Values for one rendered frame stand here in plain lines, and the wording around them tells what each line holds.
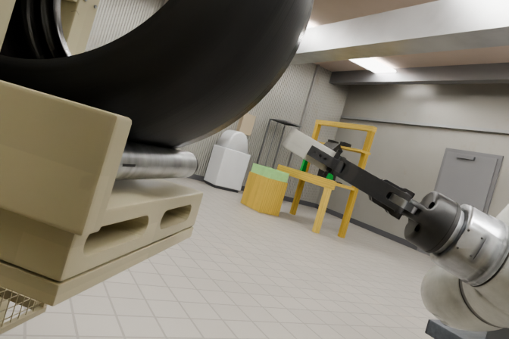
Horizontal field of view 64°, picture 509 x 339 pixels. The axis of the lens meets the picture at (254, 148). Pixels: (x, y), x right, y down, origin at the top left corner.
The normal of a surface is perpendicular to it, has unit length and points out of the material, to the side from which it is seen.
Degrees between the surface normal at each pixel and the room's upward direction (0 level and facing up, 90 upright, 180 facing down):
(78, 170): 90
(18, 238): 90
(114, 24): 90
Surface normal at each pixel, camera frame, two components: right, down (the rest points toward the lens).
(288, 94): 0.48, 0.13
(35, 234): -0.15, -0.06
